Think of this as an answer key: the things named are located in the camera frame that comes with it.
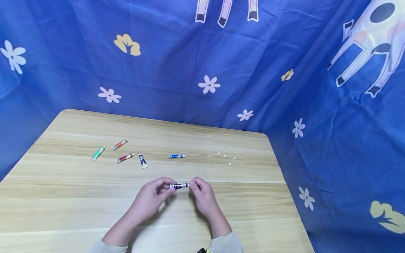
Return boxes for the person's right hand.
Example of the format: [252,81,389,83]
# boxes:
[188,177,219,220]

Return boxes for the person's right forearm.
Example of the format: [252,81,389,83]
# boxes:
[206,210,245,253]

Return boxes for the dark red paint tube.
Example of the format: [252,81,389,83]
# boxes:
[115,153,135,164]

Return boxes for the green paint tube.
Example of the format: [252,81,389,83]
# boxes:
[90,145,107,162]

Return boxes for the person's left forearm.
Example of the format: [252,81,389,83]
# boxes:
[89,210,148,253]

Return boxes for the person's left hand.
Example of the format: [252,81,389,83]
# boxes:
[132,177,178,223]

